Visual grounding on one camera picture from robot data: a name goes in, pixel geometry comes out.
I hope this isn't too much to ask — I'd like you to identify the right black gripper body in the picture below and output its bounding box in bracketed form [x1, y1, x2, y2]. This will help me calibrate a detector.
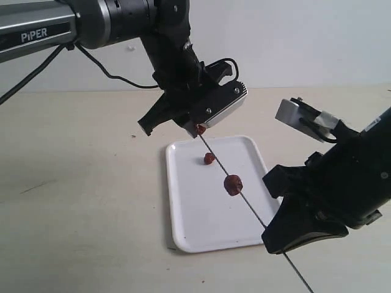
[263, 151, 382, 230]

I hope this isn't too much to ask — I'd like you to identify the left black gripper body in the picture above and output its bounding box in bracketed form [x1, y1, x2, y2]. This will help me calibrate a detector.
[138, 60, 232, 136]

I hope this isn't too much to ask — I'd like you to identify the thin metal skewer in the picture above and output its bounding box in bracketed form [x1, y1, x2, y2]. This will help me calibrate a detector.
[198, 134, 315, 293]

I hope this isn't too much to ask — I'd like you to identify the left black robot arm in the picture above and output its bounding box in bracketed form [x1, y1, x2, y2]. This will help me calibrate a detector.
[1, 1, 242, 137]

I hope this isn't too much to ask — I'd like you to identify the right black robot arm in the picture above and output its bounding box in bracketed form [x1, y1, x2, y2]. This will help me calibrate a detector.
[261, 110, 390, 255]

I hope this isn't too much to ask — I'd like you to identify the white rectangular plastic tray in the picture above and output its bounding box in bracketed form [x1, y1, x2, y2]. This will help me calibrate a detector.
[166, 136, 280, 253]

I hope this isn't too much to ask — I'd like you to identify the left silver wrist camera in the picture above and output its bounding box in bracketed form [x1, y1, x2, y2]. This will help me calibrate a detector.
[189, 81, 248, 128]

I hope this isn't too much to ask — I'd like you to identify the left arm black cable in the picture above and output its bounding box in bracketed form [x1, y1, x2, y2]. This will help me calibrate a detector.
[0, 42, 239, 104]

